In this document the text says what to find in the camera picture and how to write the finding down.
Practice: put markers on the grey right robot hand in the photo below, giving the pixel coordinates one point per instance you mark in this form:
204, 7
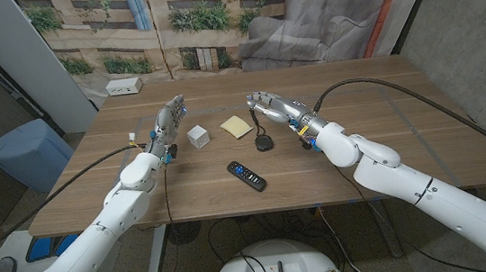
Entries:
292, 108

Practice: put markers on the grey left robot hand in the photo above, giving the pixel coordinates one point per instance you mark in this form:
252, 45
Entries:
165, 123

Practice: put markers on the black TV remote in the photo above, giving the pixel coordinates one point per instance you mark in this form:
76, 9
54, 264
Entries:
247, 176

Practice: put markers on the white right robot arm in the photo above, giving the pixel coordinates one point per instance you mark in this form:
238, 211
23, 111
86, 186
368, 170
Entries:
420, 185

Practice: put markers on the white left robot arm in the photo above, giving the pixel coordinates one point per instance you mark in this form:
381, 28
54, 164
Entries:
99, 232

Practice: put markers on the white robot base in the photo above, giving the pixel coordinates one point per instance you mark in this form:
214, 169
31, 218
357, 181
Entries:
276, 264

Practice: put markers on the white cube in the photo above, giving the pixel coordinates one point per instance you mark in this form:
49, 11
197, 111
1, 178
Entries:
198, 136

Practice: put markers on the white power strip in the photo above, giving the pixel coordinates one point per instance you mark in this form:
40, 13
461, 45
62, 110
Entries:
124, 86

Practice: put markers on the yellow sticky note pad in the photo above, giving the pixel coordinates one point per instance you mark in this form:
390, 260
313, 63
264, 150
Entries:
236, 126

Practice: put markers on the black round floor fan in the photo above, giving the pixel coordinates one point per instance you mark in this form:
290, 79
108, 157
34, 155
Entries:
184, 233

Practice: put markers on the printed backdrop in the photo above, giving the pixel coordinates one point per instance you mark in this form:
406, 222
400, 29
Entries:
222, 20

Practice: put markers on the grey tape outline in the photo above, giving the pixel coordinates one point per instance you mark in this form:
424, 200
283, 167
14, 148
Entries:
414, 129

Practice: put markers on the grey table leg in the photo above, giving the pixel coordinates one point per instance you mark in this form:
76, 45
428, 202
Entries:
157, 253
385, 229

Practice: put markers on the blue plastic bin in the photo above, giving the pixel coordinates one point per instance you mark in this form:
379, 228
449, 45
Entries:
28, 154

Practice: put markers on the white leaning panel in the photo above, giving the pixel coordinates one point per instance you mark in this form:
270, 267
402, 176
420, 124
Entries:
26, 54

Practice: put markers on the white and blue floor object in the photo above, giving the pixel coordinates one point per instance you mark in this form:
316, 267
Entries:
42, 248

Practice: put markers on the black backdrop frame pole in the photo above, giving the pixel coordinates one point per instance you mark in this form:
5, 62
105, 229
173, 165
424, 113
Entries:
415, 4

